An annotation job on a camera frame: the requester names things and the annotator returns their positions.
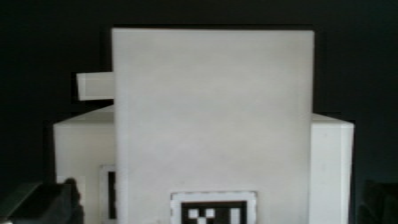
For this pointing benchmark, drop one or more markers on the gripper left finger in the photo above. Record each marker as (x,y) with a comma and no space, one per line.
(43,203)

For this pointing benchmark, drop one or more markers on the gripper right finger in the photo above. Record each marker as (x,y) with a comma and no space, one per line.
(379,207)

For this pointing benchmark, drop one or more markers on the white cabinet body box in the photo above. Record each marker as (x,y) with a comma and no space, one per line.
(85,162)

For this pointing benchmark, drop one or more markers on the white cabinet top block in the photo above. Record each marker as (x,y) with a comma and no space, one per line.
(213,95)

